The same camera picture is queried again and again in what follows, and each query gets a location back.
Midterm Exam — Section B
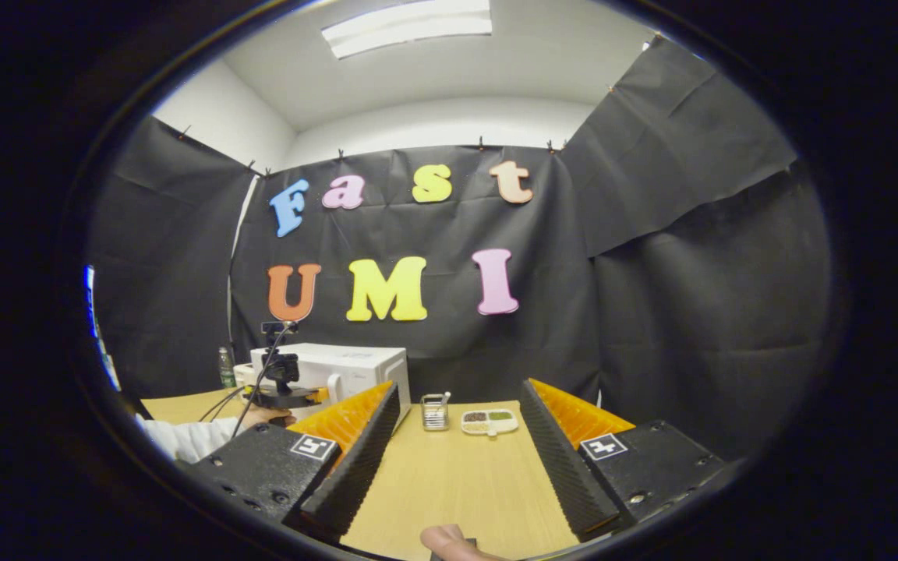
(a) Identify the white divided spice dish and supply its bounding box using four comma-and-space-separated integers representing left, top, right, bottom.
461, 409, 520, 437

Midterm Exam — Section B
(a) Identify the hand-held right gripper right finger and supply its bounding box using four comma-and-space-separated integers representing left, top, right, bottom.
519, 378, 730, 542

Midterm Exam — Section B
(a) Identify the white microwave oven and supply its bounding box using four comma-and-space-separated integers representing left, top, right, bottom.
250, 343, 412, 428

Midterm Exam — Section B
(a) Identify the wire mesh basket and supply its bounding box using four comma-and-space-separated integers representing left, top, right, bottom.
420, 392, 451, 432

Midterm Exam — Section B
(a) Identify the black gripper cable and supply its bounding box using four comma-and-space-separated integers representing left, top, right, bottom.
200, 323, 298, 439

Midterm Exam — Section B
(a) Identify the ceiling light panel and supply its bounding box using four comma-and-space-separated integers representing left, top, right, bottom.
320, 0, 494, 61

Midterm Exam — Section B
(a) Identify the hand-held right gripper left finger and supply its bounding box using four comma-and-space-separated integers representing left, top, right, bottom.
184, 380, 401, 542

